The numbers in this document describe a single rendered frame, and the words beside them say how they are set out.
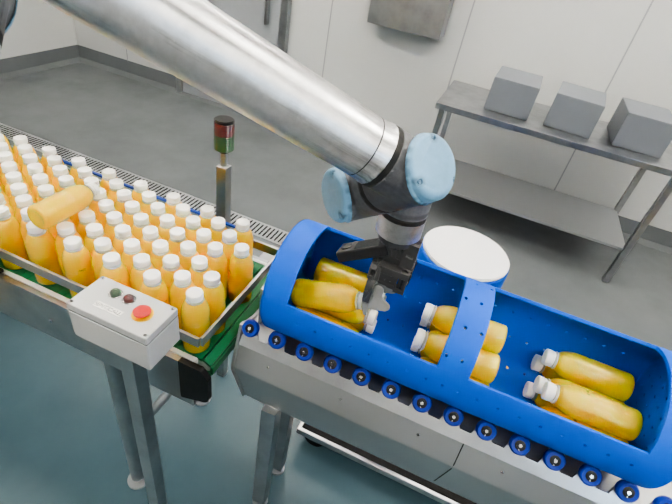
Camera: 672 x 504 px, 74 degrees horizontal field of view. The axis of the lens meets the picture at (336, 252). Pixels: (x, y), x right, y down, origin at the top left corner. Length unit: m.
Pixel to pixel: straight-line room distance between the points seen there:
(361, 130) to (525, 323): 0.77
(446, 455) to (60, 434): 1.57
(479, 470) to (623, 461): 0.30
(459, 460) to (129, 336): 0.78
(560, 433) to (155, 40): 0.94
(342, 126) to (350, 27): 3.79
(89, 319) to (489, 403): 0.83
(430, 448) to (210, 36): 0.98
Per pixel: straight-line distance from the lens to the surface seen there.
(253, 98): 0.53
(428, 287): 1.18
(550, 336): 1.23
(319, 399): 1.18
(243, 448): 2.07
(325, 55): 4.44
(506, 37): 4.06
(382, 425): 1.16
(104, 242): 1.25
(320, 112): 0.54
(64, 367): 2.43
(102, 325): 1.05
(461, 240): 1.52
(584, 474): 1.18
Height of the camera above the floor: 1.82
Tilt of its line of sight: 37 degrees down
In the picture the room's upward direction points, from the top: 11 degrees clockwise
